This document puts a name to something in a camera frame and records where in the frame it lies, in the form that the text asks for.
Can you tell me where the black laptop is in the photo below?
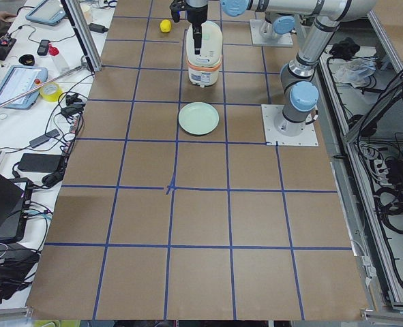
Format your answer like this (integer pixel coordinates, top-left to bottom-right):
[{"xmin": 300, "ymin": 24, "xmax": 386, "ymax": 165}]
[{"xmin": 0, "ymin": 174, "xmax": 32, "ymax": 244}]

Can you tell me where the black phone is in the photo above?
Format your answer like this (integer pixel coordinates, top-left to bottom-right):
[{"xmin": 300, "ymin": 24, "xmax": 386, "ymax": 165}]
[{"xmin": 37, "ymin": 40, "xmax": 50, "ymax": 56}]

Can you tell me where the red cap squeeze bottle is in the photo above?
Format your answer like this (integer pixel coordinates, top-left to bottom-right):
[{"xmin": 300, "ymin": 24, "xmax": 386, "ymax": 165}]
[{"xmin": 48, "ymin": 43, "xmax": 70, "ymax": 74}]

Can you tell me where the black power adapter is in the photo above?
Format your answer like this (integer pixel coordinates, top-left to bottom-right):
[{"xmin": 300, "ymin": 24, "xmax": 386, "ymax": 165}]
[{"xmin": 88, "ymin": 23, "xmax": 108, "ymax": 33}]

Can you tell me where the green plate far side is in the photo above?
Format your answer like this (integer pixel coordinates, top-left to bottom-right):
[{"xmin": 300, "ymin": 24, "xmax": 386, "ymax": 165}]
[{"xmin": 178, "ymin": 102, "xmax": 220, "ymax": 136}]

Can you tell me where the white rice cooker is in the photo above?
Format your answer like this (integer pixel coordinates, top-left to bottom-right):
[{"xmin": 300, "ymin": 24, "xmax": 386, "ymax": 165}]
[{"xmin": 185, "ymin": 20, "xmax": 223, "ymax": 87}]

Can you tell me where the aluminium frame post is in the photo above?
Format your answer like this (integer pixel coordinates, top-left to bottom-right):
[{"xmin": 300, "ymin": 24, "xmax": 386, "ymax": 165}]
[{"xmin": 61, "ymin": 0, "xmax": 102, "ymax": 72}]

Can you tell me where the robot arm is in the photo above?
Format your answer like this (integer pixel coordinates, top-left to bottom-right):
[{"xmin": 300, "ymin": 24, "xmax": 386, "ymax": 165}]
[
  {"xmin": 221, "ymin": 0, "xmax": 376, "ymax": 127},
  {"xmin": 186, "ymin": 12, "xmax": 295, "ymax": 62}
]

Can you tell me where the yellow tape roll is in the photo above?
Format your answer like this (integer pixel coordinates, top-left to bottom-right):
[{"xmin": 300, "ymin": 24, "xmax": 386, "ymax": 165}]
[{"xmin": 39, "ymin": 82, "xmax": 63, "ymax": 102}]

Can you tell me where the blue teach pendant tablet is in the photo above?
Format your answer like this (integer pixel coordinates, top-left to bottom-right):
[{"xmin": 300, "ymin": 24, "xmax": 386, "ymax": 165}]
[{"xmin": 0, "ymin": 65, "xmax": 48, "ymax": 110}]

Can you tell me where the paper cup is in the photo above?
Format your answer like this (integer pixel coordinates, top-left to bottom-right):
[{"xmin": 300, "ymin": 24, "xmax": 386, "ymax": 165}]
[{"xmin": 80, "ymin": 3, "xmax": 93, "ymax": 24}]

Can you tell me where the yellow toy lemon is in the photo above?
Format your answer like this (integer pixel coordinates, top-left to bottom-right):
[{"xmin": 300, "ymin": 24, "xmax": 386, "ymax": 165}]
[{"xmin": 160, "ymin": 19, "xmax": 172, "ymax": 33}]

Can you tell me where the metal rod stand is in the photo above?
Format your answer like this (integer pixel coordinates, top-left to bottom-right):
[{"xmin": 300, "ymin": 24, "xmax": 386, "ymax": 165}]
[{"xmin": 0, "ymin": 63, "xmax": 94, "ymax": 110}]

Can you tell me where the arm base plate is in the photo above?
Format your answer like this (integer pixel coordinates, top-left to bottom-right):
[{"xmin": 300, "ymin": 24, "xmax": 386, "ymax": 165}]
[
  {"xmin": 250, "ymin": 16, "xmax": 295, "ymax": 48},
  {"xmin": 261, "ymin": 104, "xmax": 318, "ymax": 146}
]

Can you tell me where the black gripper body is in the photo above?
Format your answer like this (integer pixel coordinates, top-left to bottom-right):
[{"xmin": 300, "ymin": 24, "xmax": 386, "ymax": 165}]
[{"xmin": 186, "ymin": 0, "xmax": 208, "ymax": 34}]

